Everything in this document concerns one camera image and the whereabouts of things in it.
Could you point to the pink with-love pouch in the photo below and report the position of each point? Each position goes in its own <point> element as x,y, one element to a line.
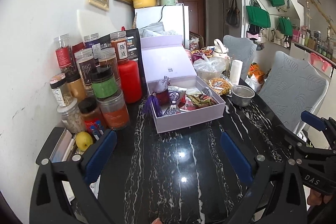
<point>188,106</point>

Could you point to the white refrigerator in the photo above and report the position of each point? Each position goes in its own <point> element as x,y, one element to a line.
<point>174,18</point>

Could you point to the colourful cereal snack bag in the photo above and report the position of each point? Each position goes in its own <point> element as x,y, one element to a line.
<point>201,100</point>

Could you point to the white teapot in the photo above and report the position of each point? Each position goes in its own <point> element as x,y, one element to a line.
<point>220,50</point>

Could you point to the far grey chair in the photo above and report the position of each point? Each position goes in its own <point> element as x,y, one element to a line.
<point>242,49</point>

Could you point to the lavender sachet with purple tassel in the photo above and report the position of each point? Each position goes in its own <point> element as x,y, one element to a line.
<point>160,86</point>

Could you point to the green label jar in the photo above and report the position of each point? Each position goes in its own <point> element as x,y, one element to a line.
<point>103,82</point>

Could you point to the large green tote bag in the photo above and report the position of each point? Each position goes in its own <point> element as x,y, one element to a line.
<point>258,17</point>

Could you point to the red label spice jar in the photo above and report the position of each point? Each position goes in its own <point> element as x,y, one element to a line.
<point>63,53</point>

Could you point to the dark red fluffy scrunchie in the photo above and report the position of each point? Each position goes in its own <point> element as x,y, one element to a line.
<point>163,98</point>

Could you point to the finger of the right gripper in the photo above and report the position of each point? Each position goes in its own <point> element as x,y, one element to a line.
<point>295,145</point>
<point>314,121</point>

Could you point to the silver purple snack bag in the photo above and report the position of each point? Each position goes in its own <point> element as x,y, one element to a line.
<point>177,99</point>

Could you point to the clear plastic bag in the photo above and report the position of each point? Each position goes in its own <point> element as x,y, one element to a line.
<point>209,68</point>

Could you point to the near grey chair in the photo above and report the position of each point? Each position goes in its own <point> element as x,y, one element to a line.
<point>292,87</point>

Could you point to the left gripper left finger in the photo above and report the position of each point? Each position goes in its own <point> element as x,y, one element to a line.
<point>97,155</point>

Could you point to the orange label jar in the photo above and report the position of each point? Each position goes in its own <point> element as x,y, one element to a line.
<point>114,111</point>

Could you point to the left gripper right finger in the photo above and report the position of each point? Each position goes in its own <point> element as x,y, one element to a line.
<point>238,161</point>

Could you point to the brown entrance door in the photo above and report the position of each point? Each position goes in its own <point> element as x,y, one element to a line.
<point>197,16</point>

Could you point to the metal bowl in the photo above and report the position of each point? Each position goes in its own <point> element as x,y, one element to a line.
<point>242,95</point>

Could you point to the bag of waffle cookies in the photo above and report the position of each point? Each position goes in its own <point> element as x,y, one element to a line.
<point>220,86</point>

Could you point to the white paper roll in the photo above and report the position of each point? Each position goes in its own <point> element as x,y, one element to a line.
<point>235,72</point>

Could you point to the yellow lemon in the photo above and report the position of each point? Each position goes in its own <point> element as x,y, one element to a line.
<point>83,140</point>

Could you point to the lavender open gift box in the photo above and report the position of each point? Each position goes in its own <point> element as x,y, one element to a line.
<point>165,56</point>

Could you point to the grey chair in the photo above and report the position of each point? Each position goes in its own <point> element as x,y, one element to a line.
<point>242,49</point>
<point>292,87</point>

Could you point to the black food pouch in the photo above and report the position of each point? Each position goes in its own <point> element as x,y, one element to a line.
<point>134,47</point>

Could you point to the brown label jar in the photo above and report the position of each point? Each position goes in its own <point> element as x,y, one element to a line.
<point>107,58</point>

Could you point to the person's right hand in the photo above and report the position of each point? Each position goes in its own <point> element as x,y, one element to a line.
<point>315,198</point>

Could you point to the red cylinder container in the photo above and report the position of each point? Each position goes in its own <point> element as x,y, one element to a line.
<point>130,81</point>

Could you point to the jar with Chinese label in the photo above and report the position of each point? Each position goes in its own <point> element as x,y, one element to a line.
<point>119,43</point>

